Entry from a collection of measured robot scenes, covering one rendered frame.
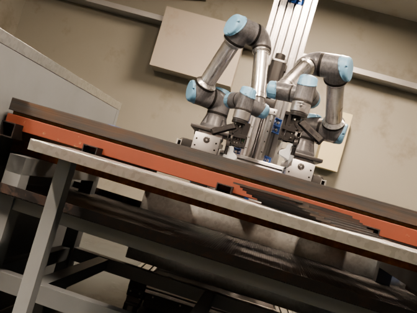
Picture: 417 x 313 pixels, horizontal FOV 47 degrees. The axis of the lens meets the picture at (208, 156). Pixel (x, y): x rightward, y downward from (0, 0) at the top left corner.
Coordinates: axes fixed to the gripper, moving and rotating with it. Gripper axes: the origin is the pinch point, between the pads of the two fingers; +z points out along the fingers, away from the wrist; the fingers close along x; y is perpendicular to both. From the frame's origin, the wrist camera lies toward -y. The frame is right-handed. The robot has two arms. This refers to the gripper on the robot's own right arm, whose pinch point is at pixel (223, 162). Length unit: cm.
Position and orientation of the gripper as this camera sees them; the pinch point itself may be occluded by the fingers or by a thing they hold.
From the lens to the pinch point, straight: 213.2
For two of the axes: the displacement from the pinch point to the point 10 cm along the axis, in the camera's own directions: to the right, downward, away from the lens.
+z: -2.8, 9.6, -0.4
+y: 9.5, 2.7, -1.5
